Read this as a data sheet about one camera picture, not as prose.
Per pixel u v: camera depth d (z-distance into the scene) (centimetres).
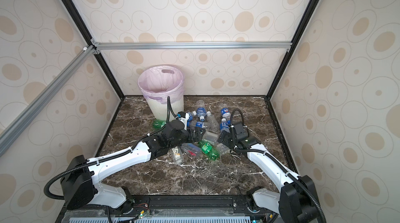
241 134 65
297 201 40
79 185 39
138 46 93
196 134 69
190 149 88
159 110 95
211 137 95
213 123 100
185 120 70
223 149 92
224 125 97
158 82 105
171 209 73
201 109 106
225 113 104
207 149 87
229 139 76
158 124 101
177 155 84
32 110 58
